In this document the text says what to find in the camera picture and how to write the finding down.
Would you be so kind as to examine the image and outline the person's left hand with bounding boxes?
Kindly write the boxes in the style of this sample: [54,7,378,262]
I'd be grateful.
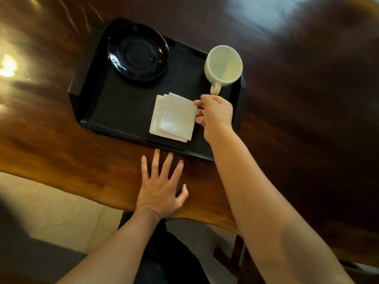
[136,149,189,220]

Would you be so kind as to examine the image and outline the person's right hand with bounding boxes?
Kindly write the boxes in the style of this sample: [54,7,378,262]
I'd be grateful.
[194,94,234,144]

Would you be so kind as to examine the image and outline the white paper napkin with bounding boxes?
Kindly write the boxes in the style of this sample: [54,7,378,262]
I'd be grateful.
[159,92,198,142]
[155,94,170,130]
[149,95,188,143]

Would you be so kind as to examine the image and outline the person's left forearm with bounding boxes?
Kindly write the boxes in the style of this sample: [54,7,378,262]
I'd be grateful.
[56,206,161,284]

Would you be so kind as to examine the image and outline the person's right forearm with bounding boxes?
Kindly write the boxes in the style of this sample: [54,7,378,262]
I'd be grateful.
[207,126,356,284]

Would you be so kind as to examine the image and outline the white ceramic cup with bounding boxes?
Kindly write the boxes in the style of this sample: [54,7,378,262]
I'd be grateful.
[204,45,243,96]

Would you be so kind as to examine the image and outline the person's dark trousers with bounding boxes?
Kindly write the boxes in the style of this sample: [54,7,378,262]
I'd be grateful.
[118,211,211,284]

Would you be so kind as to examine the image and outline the black plastic serving tray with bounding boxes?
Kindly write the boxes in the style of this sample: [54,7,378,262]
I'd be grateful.
[68,18,247,161]

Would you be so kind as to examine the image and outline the black glossy saucer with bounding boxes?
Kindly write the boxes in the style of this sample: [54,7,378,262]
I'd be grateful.
[107,23,170,82]

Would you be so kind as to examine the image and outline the dark wooden table leg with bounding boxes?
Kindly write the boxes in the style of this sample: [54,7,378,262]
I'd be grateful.
[213,234,267,284]

